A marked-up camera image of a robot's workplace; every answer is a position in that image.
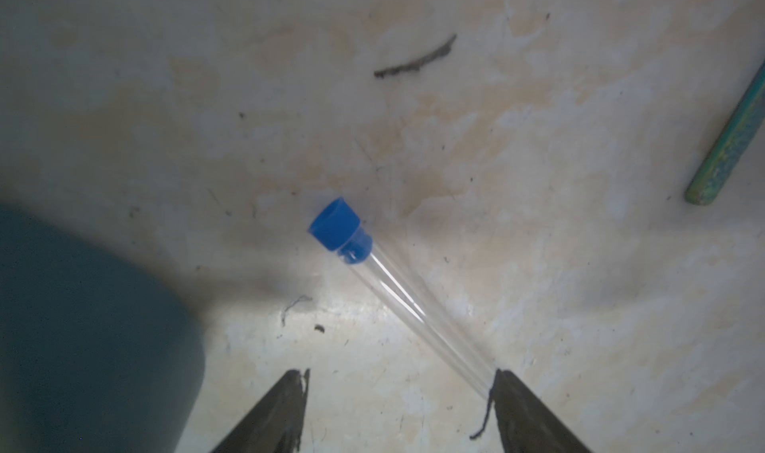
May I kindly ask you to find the test tube blue cap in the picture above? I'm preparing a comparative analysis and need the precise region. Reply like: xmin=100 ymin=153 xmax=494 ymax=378
xmin=307 ymin=197 xmax=498 ymax=400

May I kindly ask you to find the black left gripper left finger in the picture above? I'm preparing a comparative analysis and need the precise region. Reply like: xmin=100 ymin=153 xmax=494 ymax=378
xmin=213 ymin=369 xmax=311 ymax=453

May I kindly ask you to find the teal plastic tub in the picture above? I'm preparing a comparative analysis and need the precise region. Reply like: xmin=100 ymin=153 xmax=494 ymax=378
xmin=1 ymin=205 xmax=205 ymax=452

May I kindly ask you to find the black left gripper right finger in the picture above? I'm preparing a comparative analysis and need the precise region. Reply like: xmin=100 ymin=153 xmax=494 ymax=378
xmin=469 ymin=369 xmax=591 ymax=453

